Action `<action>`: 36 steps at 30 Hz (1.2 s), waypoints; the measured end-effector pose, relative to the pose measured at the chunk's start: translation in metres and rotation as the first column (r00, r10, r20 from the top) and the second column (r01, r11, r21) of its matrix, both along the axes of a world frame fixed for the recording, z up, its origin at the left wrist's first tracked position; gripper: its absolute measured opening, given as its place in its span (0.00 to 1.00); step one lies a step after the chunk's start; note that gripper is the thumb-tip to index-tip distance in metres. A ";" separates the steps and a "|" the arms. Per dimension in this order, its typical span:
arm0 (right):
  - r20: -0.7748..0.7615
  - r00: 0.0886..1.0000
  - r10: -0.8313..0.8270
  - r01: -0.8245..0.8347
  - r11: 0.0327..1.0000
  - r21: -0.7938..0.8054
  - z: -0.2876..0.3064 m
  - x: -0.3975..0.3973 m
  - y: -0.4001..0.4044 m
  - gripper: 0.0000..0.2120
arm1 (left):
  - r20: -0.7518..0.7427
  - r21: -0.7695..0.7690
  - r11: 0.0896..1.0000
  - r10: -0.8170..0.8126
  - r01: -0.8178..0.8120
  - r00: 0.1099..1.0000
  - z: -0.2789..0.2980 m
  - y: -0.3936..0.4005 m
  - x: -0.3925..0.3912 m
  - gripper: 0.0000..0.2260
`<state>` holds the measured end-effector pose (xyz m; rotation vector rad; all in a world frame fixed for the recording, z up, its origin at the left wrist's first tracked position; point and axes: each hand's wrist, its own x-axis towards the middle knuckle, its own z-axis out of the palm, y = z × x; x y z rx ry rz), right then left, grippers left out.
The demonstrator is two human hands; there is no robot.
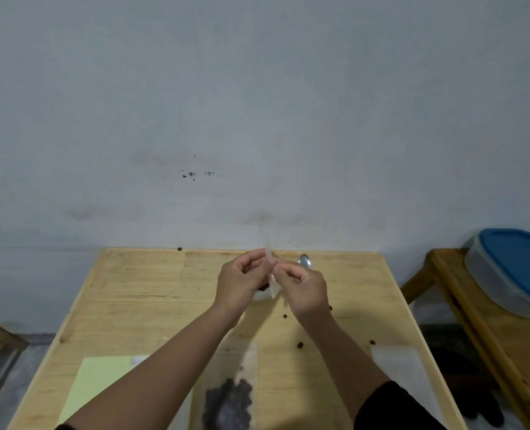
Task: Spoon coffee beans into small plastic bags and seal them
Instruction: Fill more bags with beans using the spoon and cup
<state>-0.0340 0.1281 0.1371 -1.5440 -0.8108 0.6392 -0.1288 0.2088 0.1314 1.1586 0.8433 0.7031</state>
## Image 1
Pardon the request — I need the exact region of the blue-lidded plastic container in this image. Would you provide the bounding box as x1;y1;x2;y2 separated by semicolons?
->
464;228;530;320

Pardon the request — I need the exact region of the black object on floor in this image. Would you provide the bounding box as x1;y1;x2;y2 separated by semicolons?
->
419;326;506;429

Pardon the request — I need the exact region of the wooden side table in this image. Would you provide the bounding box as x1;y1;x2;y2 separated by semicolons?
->
400;248;530;430

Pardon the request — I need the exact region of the clear bag with beans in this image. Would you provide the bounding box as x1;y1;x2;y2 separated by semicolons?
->
192;339;260;430

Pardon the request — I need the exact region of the small clear plastic bag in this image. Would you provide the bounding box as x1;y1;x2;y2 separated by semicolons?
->
264;232;280;300

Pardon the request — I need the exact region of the person's right hand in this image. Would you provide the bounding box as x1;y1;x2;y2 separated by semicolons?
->
271;260;331;323

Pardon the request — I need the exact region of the black sleeve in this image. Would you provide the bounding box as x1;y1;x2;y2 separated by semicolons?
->
354;380;447;430

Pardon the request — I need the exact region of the person's left hand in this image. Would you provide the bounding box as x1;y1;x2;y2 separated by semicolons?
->
213;248;277;317

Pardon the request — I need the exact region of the pile of dark coffee beans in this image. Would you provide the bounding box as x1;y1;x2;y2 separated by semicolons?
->
202;377;253;430

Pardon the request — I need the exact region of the person's right forearm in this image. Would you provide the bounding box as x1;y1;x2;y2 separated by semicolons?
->
297;309;447;430

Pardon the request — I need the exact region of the light green paper sheet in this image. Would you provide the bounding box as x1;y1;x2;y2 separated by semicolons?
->
57;355;150;426

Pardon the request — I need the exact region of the person's left forearm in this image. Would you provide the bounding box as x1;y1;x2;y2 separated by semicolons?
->
63;303;248;430

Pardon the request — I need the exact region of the empty clear plastic bag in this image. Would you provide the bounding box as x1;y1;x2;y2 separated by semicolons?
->
371;346;445;430

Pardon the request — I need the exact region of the white bowl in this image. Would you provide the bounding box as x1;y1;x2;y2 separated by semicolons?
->
251;282;289;303

